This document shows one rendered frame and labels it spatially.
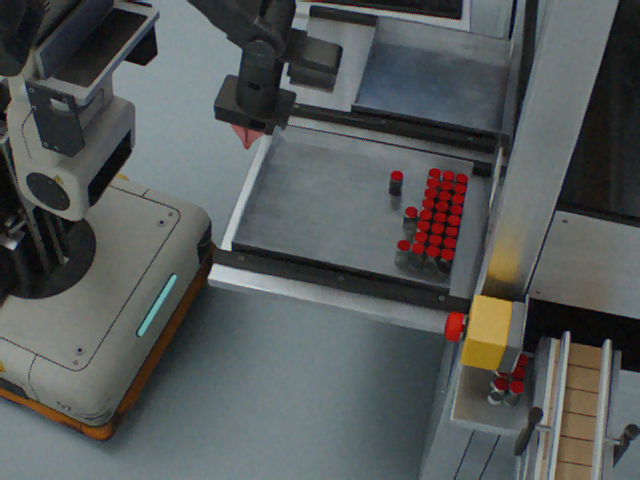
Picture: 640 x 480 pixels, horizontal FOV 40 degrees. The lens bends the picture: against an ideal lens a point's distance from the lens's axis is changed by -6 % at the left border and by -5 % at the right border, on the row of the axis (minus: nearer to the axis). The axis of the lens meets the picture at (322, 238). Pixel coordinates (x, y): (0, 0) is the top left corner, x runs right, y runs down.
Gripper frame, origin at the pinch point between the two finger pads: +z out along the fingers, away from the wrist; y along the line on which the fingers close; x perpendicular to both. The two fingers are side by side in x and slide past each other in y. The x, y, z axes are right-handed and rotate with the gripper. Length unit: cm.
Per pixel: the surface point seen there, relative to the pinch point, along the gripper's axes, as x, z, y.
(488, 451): -13, 48, 54
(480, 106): 37, 15, 35
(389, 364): 31, 103, 40
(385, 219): 6.7, 16.6, 22.9
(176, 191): 73, 114, -30
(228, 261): -8.0, 18.7, 1.2
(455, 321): -18.6, 1.4, 33.8
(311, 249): -1.9, 18.1, 12.9
